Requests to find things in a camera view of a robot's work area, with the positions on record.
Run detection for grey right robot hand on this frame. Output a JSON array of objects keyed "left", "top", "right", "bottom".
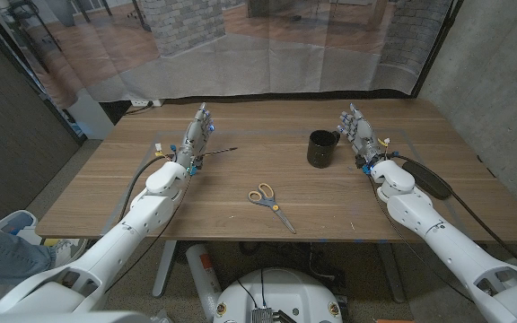
[{"left": 337, "top": 102, "right": 386, "bottom": 170}]

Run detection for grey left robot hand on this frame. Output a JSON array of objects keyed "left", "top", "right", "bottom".
[{"left": 175, "top": 102, "right": 215, "bottom": 170}]

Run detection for black mug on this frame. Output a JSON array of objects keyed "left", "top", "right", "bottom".
[{"left": 306, "top": 129, "right": 341, "bottom": 170}]

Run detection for black glasses case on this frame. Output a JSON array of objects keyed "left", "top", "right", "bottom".
[{"left": 401, "top": 160, "right": 452, "bottom": 201}]

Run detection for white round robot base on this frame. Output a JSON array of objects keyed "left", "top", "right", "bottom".
[{"left": 213, "top": 267, "right": 344, "bottom": 323}]

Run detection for dark slim pen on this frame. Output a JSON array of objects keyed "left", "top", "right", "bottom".
[{"left": 197, "top": 146, "right": 239, "bottom": 158}]

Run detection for printed room backdrop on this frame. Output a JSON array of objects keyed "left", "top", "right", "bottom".
[{"left": 0, "top": 0, "right": 455, "bottom": 111}]

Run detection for black backdrop stand pole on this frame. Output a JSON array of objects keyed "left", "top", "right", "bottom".
[
  {"left": 410, "top": 0, "right": 465, "bottom": 98},
  {"left": 0, "top": 0, "right": 85, "bottom": 144}
]

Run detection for white roll with orange label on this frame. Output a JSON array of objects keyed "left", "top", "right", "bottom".
[{"left": 185, "top": 243, "right": 223, "bottom": 322}]

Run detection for white sneaker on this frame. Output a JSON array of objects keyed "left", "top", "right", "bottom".
[{"left": 54, "top": 239, "right": 89, "bottom": 269}]

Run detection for dark grey partition panel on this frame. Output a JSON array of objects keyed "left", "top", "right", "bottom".
[{"left": 0, "top": 8, "right": 83, "bottom": 225}]

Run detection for white and blue step stool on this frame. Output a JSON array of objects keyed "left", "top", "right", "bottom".
[{"left": 0, "top": 209, "right": 39, "bottom": 246}]

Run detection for white robot torso edge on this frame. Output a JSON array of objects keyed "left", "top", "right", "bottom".
[{"left": 0, "top": 310, "right": 154, "bottom": 323}]

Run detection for person's leg in jeans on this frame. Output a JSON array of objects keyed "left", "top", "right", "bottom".
[{"left": 0, "top": 211, "right": 57, "bottom": 306}]

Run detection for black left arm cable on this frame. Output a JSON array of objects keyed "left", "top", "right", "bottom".
[{"left": 118, "top": 154, "right": 172, "bottom": 223}]

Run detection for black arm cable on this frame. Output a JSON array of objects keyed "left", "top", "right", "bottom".
[
  {"left": 390, "top": 153, "right": 517, "bottom": 273},
  {"left": 118, "top": 154, "right": 172, "bottom": 223}
]

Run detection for scissors with yellow grey handles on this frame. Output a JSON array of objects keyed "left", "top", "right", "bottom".
[{"left": 247, "top": 182, "right": 297, "bottom": 235}]

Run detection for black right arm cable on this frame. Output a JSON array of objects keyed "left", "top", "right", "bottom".
[{"left": 390, "top": 153, "right": 517, "bottom": 273}]

